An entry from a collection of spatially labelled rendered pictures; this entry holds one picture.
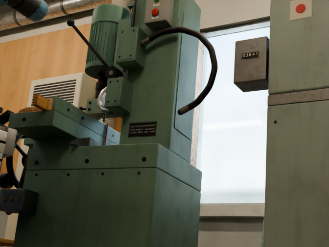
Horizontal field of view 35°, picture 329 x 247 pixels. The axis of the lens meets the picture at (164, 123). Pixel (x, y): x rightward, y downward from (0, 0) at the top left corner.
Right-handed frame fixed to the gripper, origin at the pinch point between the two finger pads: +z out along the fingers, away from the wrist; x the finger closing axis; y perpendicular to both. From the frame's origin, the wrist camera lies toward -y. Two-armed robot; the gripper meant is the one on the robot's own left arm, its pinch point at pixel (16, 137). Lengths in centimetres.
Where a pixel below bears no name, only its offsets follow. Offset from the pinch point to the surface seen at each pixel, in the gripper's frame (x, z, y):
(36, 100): 36, 37, -22
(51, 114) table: 30, 41, -20
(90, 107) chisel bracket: -2.7, 27.2, -28.6
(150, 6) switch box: 9, 38, -76
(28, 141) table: 10.2, 18.0, -3.2
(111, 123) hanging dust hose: -134, -63, -24
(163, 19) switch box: 8, 47, -73
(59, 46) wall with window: -146, -166, -58
